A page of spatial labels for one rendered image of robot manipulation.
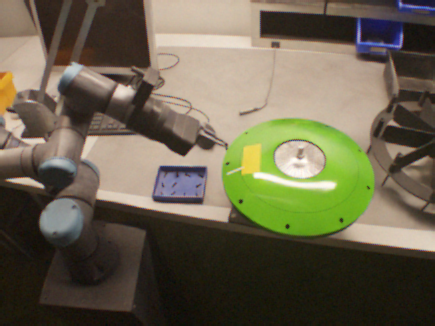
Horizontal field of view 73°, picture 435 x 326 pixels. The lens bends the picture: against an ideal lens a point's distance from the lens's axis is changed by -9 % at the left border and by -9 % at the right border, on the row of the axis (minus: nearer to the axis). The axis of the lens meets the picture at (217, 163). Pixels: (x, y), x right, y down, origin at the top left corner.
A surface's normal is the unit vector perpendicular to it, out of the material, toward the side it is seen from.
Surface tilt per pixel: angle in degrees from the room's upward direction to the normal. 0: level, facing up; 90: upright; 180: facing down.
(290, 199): 14
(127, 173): 0
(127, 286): 0
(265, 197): 21
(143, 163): 0
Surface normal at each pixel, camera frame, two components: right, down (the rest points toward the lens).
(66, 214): -0.07, -0.60
